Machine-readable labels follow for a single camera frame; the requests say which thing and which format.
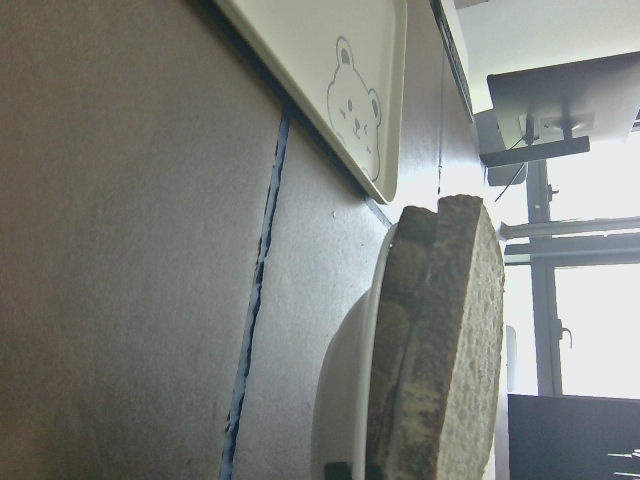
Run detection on white round plate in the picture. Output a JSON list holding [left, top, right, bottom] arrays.
[[310, 227, 396, 479]]

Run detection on cream bear serving tray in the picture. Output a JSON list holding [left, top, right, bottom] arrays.
[[216, 1, 407, 204]]

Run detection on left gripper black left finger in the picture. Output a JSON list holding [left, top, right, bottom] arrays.
[[323, 462, 352, 480]]

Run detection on plain bread slice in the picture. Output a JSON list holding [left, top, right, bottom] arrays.
[[385, 195, 504, 479]]

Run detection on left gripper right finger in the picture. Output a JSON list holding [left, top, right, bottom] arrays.
[[365, 464, 385, 480]]

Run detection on black monitor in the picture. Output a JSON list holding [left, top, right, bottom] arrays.
[[480, 52, 639, 168]]

